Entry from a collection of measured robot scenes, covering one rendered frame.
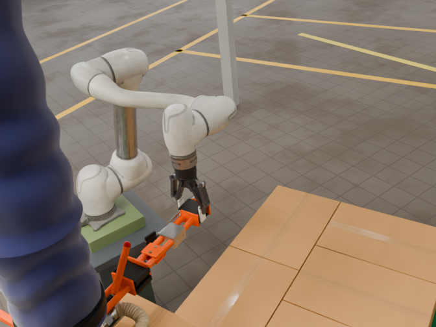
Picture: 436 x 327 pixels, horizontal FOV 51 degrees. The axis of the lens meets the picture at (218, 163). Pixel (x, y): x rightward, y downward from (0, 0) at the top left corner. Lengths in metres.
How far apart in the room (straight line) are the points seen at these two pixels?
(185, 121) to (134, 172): 0.89
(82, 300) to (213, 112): 0.71
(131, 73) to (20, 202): 1.08
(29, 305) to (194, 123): 0.70
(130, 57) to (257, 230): 1.17
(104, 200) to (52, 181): 1.29
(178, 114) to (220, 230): 2.05
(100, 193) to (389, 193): 2.34
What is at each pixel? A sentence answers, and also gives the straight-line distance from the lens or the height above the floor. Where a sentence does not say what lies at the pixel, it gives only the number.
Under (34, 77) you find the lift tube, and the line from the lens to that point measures 0.90.
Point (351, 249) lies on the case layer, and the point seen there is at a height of 0.54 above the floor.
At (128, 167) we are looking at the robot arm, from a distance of 2.23.
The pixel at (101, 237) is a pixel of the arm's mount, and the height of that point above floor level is 0.81.
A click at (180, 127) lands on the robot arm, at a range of 1.42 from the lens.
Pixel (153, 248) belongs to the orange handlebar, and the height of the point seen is 1.21.
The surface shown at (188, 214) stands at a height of 1.21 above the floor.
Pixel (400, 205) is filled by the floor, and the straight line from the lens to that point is 3.67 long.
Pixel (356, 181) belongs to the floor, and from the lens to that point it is 3.86.
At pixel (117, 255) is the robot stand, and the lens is 2.23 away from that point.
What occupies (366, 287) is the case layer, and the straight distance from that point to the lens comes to 2.28.
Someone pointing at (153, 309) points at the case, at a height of 0.95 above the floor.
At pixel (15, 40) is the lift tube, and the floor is 2.00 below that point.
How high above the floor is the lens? 2.22
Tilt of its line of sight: 33 degrees down
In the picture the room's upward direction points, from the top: 6 degrees counter-clockwise
